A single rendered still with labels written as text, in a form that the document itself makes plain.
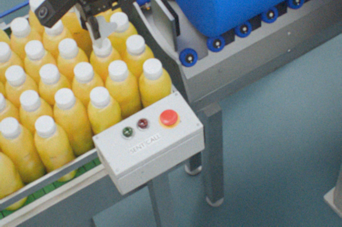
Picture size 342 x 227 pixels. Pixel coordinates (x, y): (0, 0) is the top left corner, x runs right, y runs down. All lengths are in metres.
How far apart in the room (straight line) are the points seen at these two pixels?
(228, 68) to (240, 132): 0.92
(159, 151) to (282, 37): 0.55
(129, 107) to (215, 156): 0.68
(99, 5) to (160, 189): 0.45
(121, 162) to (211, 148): 0.78
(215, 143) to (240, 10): 0.65
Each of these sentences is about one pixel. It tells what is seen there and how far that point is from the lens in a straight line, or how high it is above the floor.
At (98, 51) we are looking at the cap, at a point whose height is 1.10.
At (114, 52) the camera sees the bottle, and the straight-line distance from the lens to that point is 1.68.
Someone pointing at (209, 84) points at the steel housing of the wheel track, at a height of 0.86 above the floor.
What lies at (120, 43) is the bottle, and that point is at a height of 1.06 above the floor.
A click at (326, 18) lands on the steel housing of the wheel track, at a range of 1.98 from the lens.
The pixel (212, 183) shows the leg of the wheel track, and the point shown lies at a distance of 2.48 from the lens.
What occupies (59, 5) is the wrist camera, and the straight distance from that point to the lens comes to 1.52.
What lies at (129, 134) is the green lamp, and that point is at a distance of 1.52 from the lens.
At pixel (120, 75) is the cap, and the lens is 1.61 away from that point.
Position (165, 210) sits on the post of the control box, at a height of 0.74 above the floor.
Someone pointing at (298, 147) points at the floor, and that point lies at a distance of 2.76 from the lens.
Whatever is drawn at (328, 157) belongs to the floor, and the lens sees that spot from 2.75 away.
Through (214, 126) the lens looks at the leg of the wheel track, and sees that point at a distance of 2.15.
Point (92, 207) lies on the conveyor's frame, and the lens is 1.83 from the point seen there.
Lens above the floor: 2.44
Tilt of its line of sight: 59 degrees down
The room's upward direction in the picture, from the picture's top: 8 degrees counter-clockwise
